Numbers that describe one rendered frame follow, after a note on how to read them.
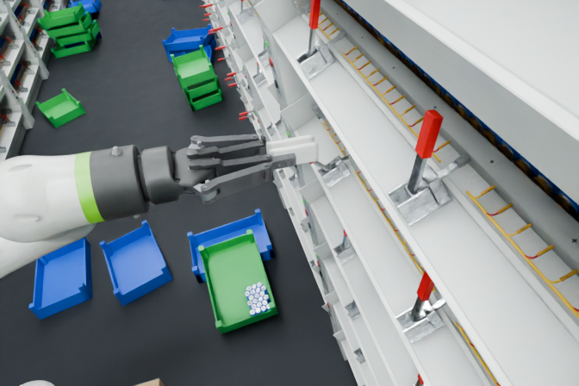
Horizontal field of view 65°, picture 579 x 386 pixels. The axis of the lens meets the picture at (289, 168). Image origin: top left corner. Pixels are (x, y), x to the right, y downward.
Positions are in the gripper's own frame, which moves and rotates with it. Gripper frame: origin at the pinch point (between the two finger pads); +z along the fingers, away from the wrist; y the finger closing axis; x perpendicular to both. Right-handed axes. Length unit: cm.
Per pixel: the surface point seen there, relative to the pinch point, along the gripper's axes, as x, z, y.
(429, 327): -5.5, 7.1, 27.7
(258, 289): -88, -1, -45
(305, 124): -6.2, 6.7, -15.5
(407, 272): -5.3, 8.2, 20.4
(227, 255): -90, -8, -65
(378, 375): -44.0, 12.0, 13.4
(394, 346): -24.8, 9.9, 18.8
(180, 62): -80, -10, -216
